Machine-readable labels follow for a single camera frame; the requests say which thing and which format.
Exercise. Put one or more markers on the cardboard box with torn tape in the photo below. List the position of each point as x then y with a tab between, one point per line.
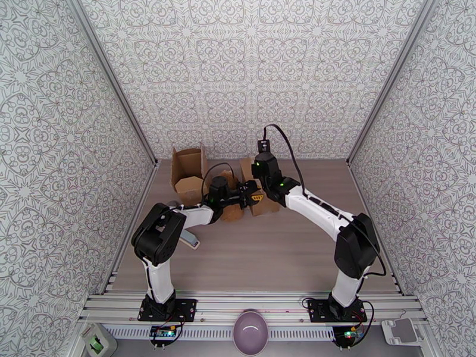
266	209

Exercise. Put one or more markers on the cardboard box with clear tape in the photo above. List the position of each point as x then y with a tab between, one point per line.
189	190

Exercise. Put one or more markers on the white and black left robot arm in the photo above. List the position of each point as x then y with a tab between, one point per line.
160	281

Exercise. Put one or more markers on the grey oblong stone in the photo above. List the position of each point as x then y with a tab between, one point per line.
172	203

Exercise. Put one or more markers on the grey-blue rectangular block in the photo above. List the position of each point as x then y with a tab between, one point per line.
190	240

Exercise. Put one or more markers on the purple bowl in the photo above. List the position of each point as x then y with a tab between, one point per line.
251	331

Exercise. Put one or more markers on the white device with green part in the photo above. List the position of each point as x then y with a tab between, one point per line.
95	341

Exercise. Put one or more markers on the white tablet stand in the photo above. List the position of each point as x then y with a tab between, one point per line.
403	330

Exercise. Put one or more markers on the aluminium table edge rail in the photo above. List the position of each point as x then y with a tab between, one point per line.
148	183
359	188

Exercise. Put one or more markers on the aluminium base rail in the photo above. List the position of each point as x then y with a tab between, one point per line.
241	302

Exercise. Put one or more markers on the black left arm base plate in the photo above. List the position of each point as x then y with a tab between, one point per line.
184	309

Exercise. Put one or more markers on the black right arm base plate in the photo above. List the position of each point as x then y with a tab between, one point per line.
319	311

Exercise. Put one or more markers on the aluminium corner post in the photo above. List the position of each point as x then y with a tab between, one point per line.
112	80
390	79

